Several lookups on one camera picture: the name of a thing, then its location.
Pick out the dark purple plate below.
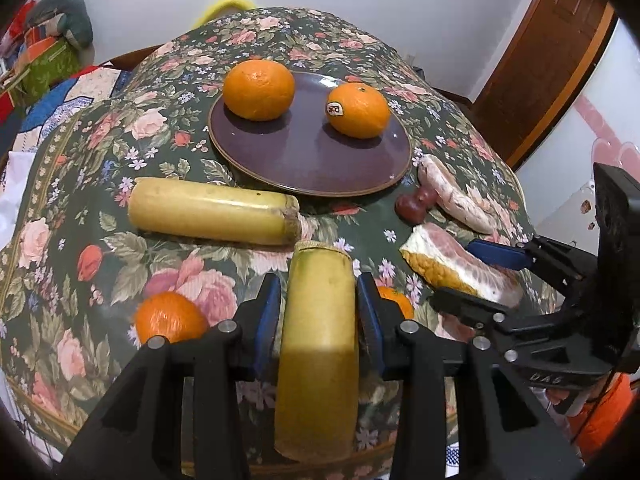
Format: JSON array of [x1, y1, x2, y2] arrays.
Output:
[[208, 72, 412, 197]]

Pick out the grey plush pillow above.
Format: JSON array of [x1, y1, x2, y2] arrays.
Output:
[[25, 0, 93, 50]]

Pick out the floral green bedspread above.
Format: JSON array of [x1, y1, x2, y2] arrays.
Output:
[[1, 8, 534, 479]]

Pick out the brown wooden door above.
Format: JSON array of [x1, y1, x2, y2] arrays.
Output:
[[473, 0, 617, 169]]

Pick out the green storage box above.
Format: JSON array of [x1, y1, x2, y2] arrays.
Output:
[[11, 38, 81, 106]]

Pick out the yellow sugarcane piece lying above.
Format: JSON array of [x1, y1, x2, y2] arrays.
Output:
[[128, 177, 302, 246]]

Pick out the yellow sugarcane piece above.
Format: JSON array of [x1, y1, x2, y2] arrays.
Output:
[[274, 242, 359, 463], [128, 177, 302, 246]]

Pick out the blue patchwork quilt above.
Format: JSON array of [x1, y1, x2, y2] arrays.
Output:
[[12, 65, 131, 153]]

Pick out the white sliding door with hearts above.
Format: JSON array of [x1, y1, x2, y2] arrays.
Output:
[[516, 21, 639, 254]]

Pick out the large orange without sticker view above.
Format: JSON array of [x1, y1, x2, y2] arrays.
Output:
[[222, 60, 295, 122]]

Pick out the small tangerine left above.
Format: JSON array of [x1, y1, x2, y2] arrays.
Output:
[[134, 292, 209, 344]]

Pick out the dark red jujube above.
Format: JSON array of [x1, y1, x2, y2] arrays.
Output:
[[414, 185, 438, 210], [394, 194, 426, 226]]

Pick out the small tangerine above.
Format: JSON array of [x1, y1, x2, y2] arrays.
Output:
[[378, 286, 414, 320], [134, 292, 209, 344]]

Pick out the small tangerine right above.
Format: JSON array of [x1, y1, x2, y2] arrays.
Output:
[[378, 286, 414, 320]]

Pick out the large orange with sticker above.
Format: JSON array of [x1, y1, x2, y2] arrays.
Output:
[[326, 82, 392, 140]]

